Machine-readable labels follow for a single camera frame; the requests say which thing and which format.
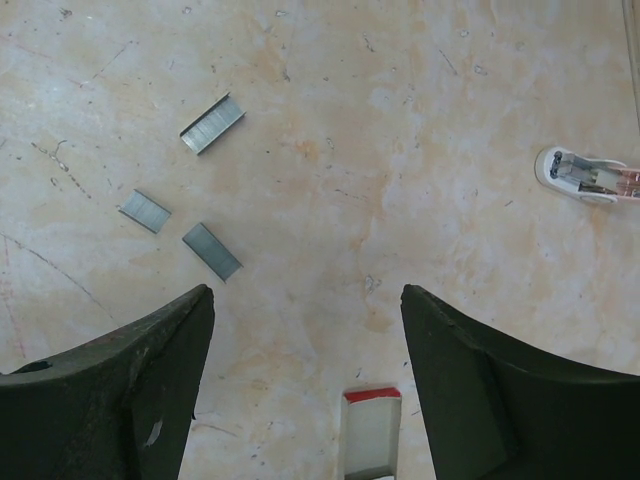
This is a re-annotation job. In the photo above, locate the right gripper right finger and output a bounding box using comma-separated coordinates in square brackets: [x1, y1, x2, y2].
[401, 285, 639, 479]

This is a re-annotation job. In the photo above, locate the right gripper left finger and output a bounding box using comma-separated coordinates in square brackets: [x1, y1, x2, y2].
[1, 285, 215, 479]

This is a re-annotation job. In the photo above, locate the red staple box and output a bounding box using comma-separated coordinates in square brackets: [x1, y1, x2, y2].
[338, 386, 402, 480]

